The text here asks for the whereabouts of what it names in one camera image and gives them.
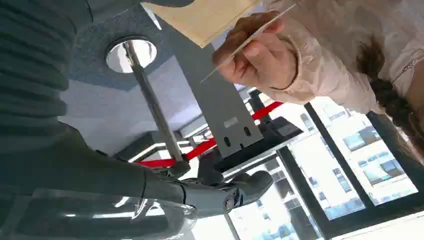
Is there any person's left hand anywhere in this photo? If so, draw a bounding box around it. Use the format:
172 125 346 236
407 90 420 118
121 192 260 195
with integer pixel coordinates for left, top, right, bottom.
211 11 299 93

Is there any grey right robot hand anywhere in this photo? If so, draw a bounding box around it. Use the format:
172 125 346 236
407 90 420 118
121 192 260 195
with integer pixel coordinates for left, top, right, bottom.
0 123 275 240

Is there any dark plinth with light strip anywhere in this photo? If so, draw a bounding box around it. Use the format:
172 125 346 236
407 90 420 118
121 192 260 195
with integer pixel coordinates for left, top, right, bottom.
113 130 200 164

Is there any grey kiosk stand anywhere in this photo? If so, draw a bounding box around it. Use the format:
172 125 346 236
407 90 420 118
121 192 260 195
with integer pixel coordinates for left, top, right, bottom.
155 14 265 159

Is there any person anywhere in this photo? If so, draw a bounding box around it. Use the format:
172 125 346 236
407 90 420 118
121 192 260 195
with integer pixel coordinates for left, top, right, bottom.
211 0 424 167

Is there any red barrier belt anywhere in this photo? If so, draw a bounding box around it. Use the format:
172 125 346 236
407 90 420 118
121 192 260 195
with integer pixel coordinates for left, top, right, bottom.
136 100 285 169

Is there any dark blue rug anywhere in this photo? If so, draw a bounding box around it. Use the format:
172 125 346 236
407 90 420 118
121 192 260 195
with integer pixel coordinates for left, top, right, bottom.
67 0 186 93

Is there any black window frame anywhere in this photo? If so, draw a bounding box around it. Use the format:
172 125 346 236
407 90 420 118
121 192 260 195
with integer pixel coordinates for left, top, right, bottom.
223 101 424 240

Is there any chrome stanchion post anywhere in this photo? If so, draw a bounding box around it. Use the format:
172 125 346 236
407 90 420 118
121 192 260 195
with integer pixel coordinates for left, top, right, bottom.
105 35 192 176

